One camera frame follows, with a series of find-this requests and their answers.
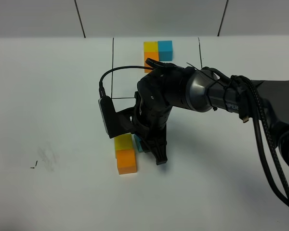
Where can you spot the template orange cube block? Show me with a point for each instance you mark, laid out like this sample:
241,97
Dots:
153,56

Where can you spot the template yellow cube block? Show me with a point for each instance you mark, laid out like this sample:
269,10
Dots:
150,46

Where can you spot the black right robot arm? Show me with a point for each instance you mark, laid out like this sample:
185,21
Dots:
203,90

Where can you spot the template blue cube block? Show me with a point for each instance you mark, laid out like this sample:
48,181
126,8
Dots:
165,50

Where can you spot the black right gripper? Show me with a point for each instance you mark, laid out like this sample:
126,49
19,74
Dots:
159,91

